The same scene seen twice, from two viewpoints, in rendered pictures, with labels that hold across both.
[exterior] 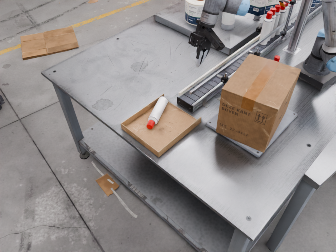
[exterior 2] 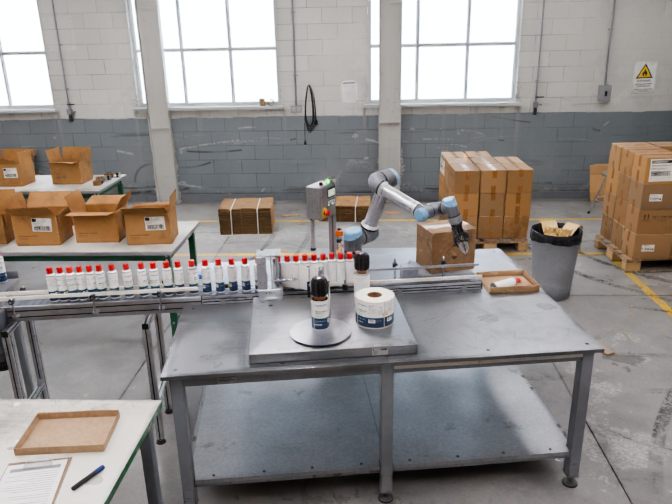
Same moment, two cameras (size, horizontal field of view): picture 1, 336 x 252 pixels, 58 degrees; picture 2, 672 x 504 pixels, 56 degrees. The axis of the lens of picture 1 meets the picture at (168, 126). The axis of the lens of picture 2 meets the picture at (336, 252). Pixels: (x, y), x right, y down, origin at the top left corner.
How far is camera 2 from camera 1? 4.66 m
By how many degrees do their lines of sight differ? 105
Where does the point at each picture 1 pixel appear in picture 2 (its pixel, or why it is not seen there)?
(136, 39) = (465, 342)
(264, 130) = not seen: hidden behind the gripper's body
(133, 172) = (521, 393)
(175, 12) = (388, 337)
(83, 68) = (550, 336)
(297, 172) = not seen: hidden behind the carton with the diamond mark
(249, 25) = (339, 298)
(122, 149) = (522, 414)
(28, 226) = (656, 449)
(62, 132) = not seen: outside the picture
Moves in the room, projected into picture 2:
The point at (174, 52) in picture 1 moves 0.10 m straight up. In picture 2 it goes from (439, 316) to (440, 299)
